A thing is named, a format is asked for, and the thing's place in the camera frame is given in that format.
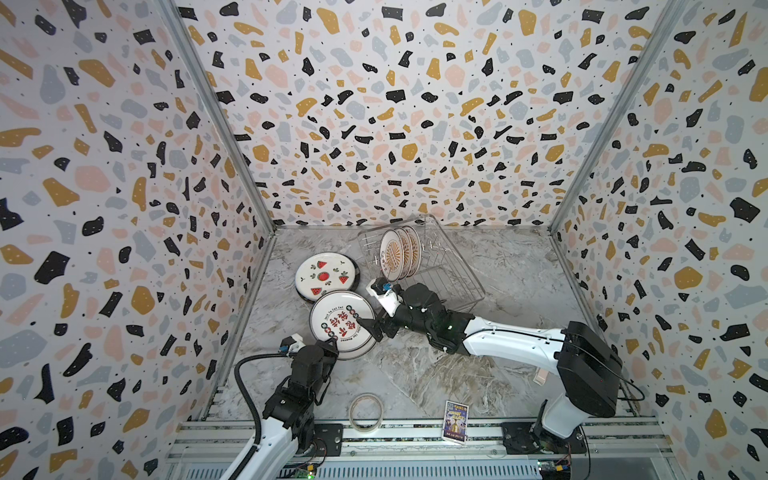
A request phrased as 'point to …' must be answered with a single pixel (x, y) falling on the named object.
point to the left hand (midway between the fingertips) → (339, 334)
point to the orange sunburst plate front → (391, 254)
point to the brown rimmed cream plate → (326, 272)
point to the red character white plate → (334, 315)
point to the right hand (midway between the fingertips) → (363, 303)
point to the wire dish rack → (441, 265)
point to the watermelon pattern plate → (324, 274)
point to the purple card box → (455, 421)
